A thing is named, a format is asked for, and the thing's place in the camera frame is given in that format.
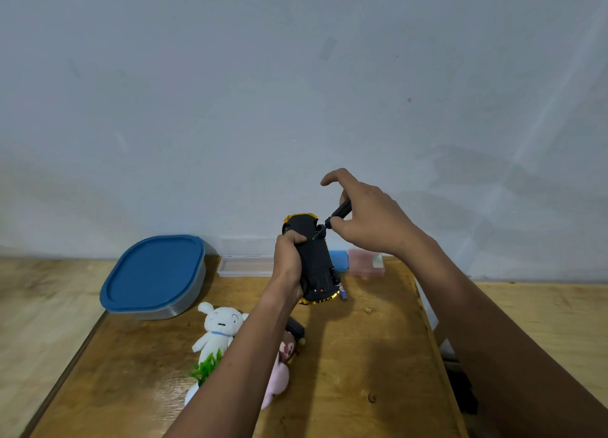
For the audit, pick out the person's left hand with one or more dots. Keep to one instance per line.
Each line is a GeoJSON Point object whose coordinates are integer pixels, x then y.
{"type": "Point", "coordinates": [286, 266]}

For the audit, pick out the person's right hand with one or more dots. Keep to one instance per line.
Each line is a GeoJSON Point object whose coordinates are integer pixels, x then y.
{"type": "Point", "coordinates": [380, 219]}

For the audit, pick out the person's right thumb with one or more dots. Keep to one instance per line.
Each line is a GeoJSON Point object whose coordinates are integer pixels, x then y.
{"type": "Point", "coordinates": [344, 227]}

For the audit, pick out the person's left thumb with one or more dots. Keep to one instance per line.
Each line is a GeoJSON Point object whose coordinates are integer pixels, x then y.
{"type": "Point", "coordinates": [294, 237]}

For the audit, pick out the person's right middle finger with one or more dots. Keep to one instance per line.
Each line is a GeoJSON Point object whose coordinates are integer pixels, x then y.
{"type": "Point", "coordinates": [345, 197]}

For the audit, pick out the black screwdriver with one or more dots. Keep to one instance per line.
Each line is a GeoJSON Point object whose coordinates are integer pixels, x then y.
{"type": "Point", "coordinates": [338, 212]}

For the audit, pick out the black toy car gold wheels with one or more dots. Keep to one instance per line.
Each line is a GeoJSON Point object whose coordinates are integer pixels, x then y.
{"type": "Point", "coordinates": [314, 262]}

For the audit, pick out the person's right forearm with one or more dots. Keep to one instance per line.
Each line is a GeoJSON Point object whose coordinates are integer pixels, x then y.
{"type": "Point", "coordinates": [498, 347]}

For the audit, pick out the person's left forearm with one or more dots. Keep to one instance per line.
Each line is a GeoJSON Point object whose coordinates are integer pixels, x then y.
{"type": "Point", "coordinates": [232, 371]}

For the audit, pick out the small blue box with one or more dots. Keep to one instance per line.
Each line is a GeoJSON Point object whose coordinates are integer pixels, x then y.
{"type": "Point", "coordinates": [339, 261]}

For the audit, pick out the pink plastic box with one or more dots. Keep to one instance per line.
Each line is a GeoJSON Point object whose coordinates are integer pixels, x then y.
{"type": "Point", "coordinates": [363, 263]}

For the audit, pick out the clear plastic tray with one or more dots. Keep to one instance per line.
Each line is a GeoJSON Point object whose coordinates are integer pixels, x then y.
{"type": "Point", "coordinates": [244, 265]}

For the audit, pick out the small blue white battery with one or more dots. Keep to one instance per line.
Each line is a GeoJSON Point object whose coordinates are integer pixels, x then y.
{"type": "Point", "coordinates": [343, 292]}

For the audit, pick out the small black object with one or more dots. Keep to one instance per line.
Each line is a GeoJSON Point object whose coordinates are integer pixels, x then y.
{"type": "Point", "coordinates": [295, 328]}

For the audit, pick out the white plush dog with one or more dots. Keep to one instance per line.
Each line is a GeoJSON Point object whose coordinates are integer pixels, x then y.
{"type": "Point", "coordinates": [221, 328]}

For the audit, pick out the pink plush toy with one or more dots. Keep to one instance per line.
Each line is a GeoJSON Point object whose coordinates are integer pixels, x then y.
{"type": "Point", "coordinates": [278, 380]}

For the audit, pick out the grey container with blue lid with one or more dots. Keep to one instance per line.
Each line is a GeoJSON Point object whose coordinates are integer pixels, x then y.
{"type": "Point", "coordinates": [154, 274]}

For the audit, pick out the green artificial plant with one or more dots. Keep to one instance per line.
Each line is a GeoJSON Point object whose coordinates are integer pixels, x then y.
{"type": "Point", "coordinates": [206, 369]}

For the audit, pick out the white plant pot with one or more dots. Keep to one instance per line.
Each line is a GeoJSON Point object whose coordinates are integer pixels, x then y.
{"type": "Point", "coordinates": [191, 395]}

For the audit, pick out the dark object beside table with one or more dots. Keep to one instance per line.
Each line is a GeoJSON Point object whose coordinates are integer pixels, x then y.
{"type": "Point", "coordinates": [460, 385]}

